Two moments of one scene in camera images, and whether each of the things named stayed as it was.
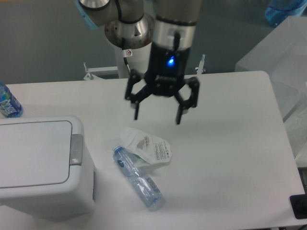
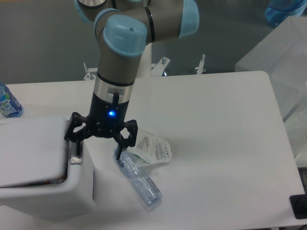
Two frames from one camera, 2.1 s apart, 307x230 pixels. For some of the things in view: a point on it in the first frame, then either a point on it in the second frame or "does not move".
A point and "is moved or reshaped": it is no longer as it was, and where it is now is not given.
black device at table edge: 299,204 does not move
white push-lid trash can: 45,166 is moved or reshaped
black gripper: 168,69 → 105,119
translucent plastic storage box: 282,55 does not move
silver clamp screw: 200,69 does not move
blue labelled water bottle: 10,106 does not move
